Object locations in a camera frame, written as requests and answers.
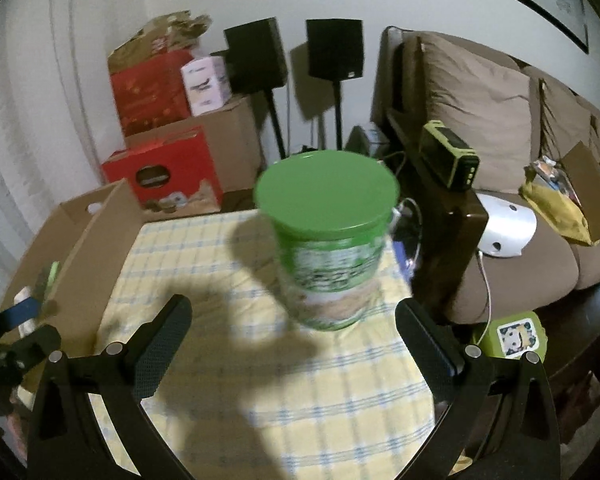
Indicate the large brown cardboard box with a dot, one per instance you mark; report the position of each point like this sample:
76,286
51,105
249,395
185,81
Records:
232,137

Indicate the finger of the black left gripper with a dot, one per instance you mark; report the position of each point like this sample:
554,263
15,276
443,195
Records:
27,352
14,316

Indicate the left black speaker on stand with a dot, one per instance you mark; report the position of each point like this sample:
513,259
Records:
256,53

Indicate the green box with panda sticker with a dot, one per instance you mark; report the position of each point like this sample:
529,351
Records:
511,337

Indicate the black speaker on stand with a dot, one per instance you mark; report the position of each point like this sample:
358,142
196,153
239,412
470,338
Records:
256,53
336,53

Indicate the yellow cloth on sofa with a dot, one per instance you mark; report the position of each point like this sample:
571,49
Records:
563,216

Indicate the green snack canister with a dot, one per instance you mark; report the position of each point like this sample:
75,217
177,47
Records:
330,213

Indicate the right black speaker on stand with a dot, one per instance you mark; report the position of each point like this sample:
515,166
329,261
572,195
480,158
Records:
336,53

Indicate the brown crumpled paper bag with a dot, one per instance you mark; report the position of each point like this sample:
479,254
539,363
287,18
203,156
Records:
163,34

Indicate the red collection gift box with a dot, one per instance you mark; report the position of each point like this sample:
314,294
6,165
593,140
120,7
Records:
172,175

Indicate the brown back cushion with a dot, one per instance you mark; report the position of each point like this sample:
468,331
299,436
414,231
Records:
485,104

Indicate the cardboard piece on sofa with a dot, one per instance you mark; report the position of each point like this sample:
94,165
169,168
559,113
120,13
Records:
584,174

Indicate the green black radio device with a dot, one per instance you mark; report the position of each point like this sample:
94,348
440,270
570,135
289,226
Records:
452,160

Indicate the open brown cardboard box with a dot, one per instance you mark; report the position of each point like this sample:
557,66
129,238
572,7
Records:
90,236

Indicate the white round gadget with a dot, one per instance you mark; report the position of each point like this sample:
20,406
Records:
509,229

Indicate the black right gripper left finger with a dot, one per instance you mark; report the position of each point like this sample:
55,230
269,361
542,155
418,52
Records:
65,441

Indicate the brown sofa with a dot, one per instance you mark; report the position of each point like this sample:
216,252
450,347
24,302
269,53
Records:
452,281

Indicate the green handled window squeegee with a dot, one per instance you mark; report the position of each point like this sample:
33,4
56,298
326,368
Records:
45,281

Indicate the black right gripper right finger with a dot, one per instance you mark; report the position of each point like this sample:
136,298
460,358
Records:
522,440

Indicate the red gift bag upper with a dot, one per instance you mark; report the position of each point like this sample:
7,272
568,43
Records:
151,94

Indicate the white sheer curtain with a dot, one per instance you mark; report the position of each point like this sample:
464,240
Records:
58,121

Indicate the white pink small box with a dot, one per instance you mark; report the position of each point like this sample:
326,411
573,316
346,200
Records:
206,84

